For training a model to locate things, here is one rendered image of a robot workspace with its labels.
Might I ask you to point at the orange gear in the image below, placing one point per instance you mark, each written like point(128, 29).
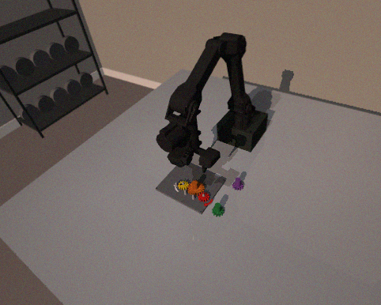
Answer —
point(195, 188)

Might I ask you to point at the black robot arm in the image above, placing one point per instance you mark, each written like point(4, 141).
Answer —
point(187, 97)

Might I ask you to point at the green gear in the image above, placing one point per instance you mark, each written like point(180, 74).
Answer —
point(217, 210)

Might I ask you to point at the yellow gear with black stripe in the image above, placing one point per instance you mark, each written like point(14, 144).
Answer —
point(180, 186)

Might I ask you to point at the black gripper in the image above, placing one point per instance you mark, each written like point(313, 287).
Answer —
point(207, 157)

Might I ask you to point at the purple gear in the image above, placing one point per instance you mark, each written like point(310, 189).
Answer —
point(237, 185)

